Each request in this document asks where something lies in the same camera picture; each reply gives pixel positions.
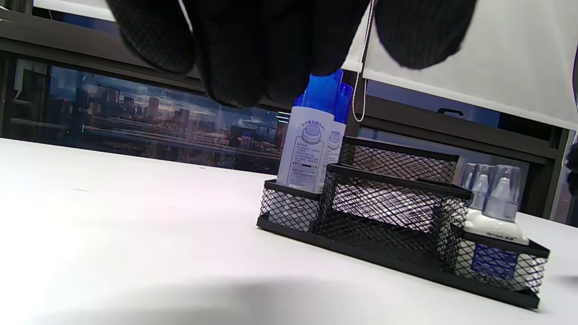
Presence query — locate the blue cap glue bottle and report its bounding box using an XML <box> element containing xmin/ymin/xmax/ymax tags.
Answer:
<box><xmin>276</xmin><ymin>68</ymin><xmax>344</xmax><ymax>194</ymax></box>
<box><xmin>318</xmin><ymin>83</ymin><xmax>354</xmax><ymax>192</ymax></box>

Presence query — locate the black mesh desk organizer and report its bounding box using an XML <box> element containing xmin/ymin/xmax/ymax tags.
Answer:
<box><xmin>256</xmin><ymin>135</ymin><xmax>550</xmax><ymax>311</ymax></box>

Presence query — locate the white blind cord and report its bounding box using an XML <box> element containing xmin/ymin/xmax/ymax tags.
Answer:
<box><xmin>352</xmin><ymin>0</ymin><xmax>376</xmax><ymax>123</ymax></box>

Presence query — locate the person's left hand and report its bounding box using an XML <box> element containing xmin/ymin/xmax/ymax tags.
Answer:
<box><xmin>106</xmin><ymin>0</ymin><xmax>478</xmax><ymax>109</ymax></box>

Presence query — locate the person's right hand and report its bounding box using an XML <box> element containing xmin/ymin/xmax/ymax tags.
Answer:
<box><xmin>564</xmin><ymin>144</ymin><xmax>578</xmax><ymax>197</ymax></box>

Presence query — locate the white roller blind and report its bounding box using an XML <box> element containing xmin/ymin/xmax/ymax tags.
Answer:
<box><xmin>342</xmin><ymin>0</ymin><xmax>578</xmax><ymax>132</ymax></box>

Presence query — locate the white bottle clear cap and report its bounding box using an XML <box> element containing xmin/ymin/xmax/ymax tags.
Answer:
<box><xmin>470</xmin><ymin>163</ymin><xmax>494</xmax><ymax>213</ymax></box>
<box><xmin>460</xmin><ymin>162</ymin><xmax>476</xmax><ymax>190</ymax></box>
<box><xmin>463</xmin><ymin>165</ymin><xmax>530</xmax><ymax>281</ymax></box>

